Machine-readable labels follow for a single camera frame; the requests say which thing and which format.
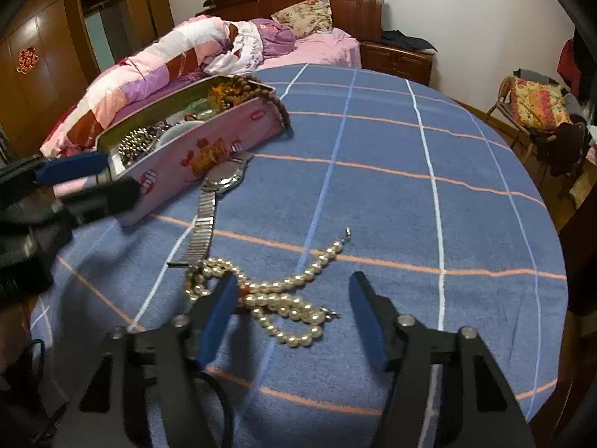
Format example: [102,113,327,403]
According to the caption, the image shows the hanging dark coats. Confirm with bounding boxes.
[557,30,596,106]

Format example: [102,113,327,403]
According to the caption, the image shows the wooden headboard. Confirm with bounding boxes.
[200,0,385,41]

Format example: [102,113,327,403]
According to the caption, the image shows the blue plaid tablecloth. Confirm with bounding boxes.
[30,63,570,448]

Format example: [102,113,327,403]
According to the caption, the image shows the pink patchwork quilt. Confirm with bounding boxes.
[40,15,263,158]

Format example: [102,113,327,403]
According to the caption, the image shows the colourful floral cushion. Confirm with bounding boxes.
[508,76,571,133]

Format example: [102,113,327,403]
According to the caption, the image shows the purple garment on bed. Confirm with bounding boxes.
[251,18,296,59]

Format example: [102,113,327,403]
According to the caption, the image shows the pale jade bangle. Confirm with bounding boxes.
[157,120,203,149]

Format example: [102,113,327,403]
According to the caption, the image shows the silver metal wristwatch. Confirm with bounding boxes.
[167,151,254,268]

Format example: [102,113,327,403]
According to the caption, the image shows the floral pillow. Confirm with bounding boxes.
[271,0,333,38]

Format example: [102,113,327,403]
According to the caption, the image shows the white pearl necklace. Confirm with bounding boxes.
[183,225,353,349]

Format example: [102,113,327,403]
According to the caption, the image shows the red double happiness decoration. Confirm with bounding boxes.
[16,47,40,75]

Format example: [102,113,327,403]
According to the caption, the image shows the pink tin jewelry box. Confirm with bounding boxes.
[51,74,285,228]

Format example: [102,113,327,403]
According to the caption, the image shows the silver bead necklace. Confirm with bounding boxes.
[116,125,165,167]

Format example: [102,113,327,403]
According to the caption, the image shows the dark clothes on nightstand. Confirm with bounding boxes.
[381,30,437,54]

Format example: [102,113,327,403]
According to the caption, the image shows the wooden nightstand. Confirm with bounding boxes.
[360,41,434,86]

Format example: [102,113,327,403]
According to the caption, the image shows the rattan chair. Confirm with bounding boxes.
[484,69,590,179]

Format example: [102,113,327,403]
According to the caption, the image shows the wooden wardrobe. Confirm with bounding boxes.
[1,0,174,158]

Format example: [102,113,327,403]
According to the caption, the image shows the brown wooden bead necklace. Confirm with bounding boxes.
[209,74,293,130]

